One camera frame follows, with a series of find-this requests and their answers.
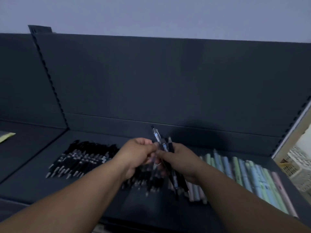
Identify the bundle of black pens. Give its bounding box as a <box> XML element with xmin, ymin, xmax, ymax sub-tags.
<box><xmin>151</xmin><ymin>125</ymin><xmax>190</xmax><ymax>200</ymax></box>

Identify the yellow paper pad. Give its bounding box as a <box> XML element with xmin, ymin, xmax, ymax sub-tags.
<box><xmin>0</xmin><ymin>131</ymin><xmax>16</xmax><ymax>143</ymax></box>

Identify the person's left forearm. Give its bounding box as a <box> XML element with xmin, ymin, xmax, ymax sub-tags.
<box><xmin>0</xmin><ymin>158</ymin><xmax>128</xmax><ymax>233</ymax></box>

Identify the dark metal shelf unit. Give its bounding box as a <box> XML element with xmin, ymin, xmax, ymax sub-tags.
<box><xmin>0</xmin><ymin>25</ymin><xmax>311</xmax><ymax>233</ymax></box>

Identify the person's right forearm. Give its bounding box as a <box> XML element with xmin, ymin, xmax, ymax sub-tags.
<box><xmin>185</xmin><ymin>165</ymin><xmax>311</xmax><ymax>233</ymax></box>

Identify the pile of black pens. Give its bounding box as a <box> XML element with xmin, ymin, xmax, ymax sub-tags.
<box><xmin>45</xmin><ymin>140</ymin><xmax>170</xmax><ymax>195</ymax></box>

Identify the person's right hand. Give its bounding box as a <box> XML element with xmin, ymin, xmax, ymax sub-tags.
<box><xmin>155</xmin><ymin>143</ymin><xmax>207</xmax><ymax>185</ymax></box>

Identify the row of pastel pens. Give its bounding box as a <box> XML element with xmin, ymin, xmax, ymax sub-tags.
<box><xmin>168</xmin><ymin>149</ymin><xmax>299</xmax><ymax>218</ymax></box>

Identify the person's left hand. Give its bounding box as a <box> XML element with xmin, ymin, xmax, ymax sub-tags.
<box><xmin>111</xmin><ymin>138</ymin><xmax>158</xmax><ymax>181</ymax></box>

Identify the white plastic basket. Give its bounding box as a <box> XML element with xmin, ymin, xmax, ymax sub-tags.
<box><xmin>279</xmin><ymin>146</ymin><xmax>311</xmax><ymax>192</ymax></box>

